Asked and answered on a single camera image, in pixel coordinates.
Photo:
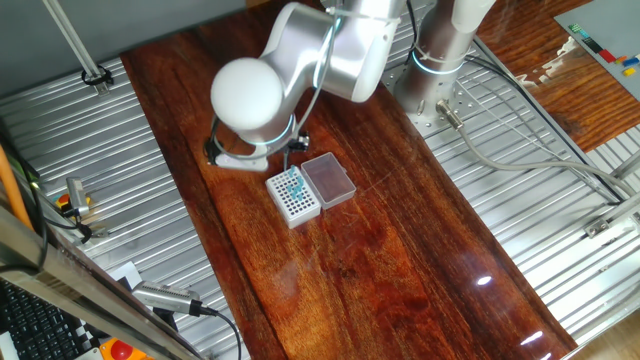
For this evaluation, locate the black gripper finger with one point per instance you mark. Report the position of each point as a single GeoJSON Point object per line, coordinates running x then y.
{"type": "Point", "coordinates": [299, 144]}

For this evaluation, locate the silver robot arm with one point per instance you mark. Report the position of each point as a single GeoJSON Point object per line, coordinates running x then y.
{"type": "Point", "coordinates": [300, 60]}

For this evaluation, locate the blue pipette tip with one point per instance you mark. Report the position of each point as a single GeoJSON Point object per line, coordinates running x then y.
{"type": "Point", "coordinates": [290, 188]}
{"type": "Point", "coordinates": [302, 182]}
{"type": "Point", "coordinates": [298, 192]}
{"type": "Point", "coordinates": [292, 172]}

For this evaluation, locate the white pipette tip holder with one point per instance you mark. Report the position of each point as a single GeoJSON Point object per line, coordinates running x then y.
{"type": "Point", "coordinates": [295, 207]}

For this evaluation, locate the clear plastic box lid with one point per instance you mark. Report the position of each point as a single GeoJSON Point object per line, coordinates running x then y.
{"type": "Point", "coordinates": [330, 180]}

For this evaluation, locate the black white marker sheet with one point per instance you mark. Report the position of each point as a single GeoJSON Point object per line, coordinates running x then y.
{"type": "Point", "coordinates": [125, 274]}

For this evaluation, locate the grey metal clamp tool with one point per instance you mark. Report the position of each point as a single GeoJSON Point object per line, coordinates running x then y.
{"type": "Point", "coordinates": [77, 195]}

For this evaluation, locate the silver metal pole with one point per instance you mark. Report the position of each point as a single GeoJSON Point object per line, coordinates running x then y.
{"type": "Point", "coordinates": [75, 45]}

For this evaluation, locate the red emergency stop button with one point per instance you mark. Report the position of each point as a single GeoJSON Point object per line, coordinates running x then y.
{"type": "Point", "coordinates": [120, 350]}

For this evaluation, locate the orange tube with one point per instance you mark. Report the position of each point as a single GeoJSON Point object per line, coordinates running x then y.
{"type": "Point", "coordinates": [12, 190]}

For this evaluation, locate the black keyboard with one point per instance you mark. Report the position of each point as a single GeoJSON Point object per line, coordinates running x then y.
{"type": "Point", "coordinates": [35, 325]}

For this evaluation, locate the red block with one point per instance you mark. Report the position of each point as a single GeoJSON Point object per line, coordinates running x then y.
{"type": "Point", "coordinates": [607, 55]}

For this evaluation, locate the grey board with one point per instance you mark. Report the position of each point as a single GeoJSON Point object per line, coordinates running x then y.
{"type": "Point", "coordinates": [610, 25]}

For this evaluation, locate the yellow block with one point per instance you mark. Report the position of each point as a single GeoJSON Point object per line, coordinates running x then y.
{"type": "Point", "coordinates": [629, 71]}

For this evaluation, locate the blue block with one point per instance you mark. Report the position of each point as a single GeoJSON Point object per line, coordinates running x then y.
{"type": "Point", "coordinates": [631, 62]}

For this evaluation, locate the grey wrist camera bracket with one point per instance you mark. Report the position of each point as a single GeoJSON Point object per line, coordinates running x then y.
{"type": "Point", "coordinates": [240, 161]}

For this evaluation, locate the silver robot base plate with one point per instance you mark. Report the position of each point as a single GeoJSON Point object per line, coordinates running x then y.
{"type": "Point", "coordinates": [429, 127]}

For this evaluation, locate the ribbed silver camera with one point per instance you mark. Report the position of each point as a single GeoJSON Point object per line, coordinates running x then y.
{"type": "Point", "coordinates": [165, 297]}

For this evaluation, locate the shiny metal frame beam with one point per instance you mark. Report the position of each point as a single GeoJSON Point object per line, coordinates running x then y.
{"type": "Point", "coordinates": [75, 282]}

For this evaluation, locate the aluminium profile bracket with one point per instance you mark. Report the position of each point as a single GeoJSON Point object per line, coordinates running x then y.
{"type": "Point", "coordinates": [597, 227]}

